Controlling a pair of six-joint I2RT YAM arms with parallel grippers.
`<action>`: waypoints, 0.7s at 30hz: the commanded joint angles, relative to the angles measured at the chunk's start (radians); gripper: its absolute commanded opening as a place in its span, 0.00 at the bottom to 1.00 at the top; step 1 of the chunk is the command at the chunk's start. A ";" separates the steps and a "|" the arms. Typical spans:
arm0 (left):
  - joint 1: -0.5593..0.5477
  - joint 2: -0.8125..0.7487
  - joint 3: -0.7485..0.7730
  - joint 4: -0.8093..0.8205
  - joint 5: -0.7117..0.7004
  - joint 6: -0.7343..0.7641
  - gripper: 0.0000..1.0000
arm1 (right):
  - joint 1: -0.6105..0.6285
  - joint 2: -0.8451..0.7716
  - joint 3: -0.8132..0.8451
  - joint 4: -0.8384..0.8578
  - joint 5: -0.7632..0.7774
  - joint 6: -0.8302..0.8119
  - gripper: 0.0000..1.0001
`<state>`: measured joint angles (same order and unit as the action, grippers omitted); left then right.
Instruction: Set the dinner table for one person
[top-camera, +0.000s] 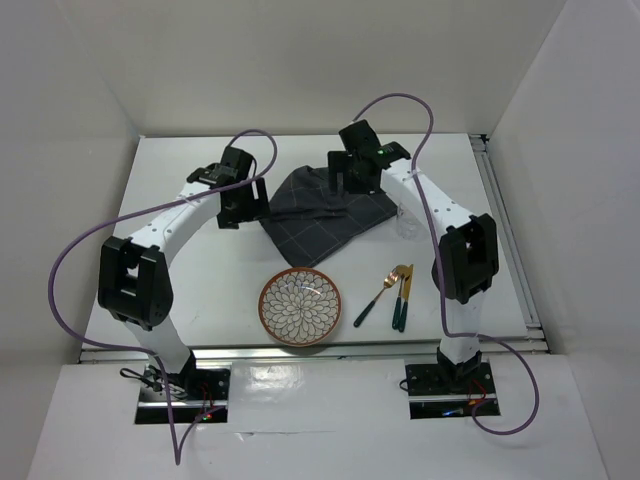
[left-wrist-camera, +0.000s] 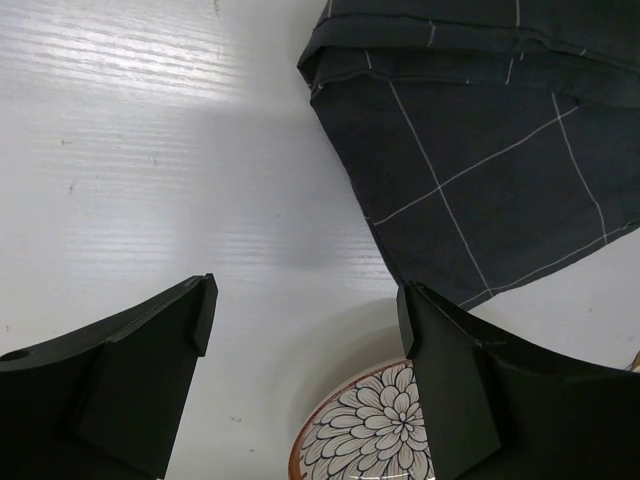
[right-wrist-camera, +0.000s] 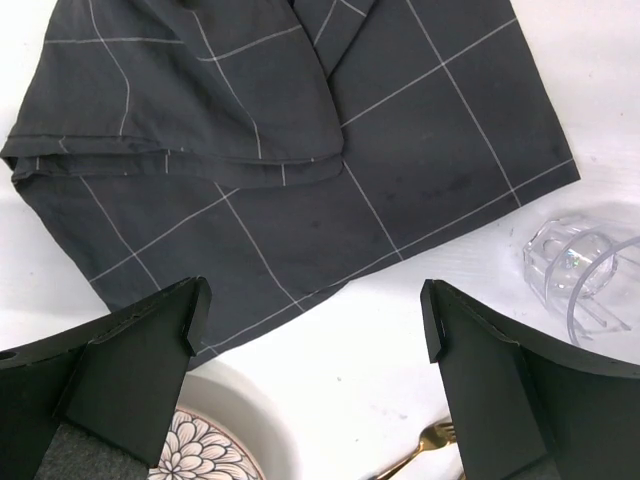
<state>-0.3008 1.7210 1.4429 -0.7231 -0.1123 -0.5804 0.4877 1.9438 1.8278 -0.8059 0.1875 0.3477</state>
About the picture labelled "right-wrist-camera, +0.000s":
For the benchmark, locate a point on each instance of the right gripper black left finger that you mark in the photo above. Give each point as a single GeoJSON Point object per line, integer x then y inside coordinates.
{"type": "Point", "coordinates": [96, 401]}

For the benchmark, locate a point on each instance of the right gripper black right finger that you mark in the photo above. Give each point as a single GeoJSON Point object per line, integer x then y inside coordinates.
{"type": "Point", "coordinates": [524, 404]}

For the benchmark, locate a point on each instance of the dark grey checked cloth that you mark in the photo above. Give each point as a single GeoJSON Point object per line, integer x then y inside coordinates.
{"type": "Point", "coordinates": [279, 149]}

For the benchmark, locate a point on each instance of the floral patterned plate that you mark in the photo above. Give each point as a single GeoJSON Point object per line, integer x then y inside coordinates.
{"type": "Point", "coordinates": [195, 449]}

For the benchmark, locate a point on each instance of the clear drinking glass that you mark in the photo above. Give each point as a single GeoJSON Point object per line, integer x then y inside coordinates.
{"type": "Point", "coordinates": [585, 271]}

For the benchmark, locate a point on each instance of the gold fork green handle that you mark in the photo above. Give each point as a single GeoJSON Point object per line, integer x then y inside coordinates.
{"type": "Point", "coordinates": [433, 437]}

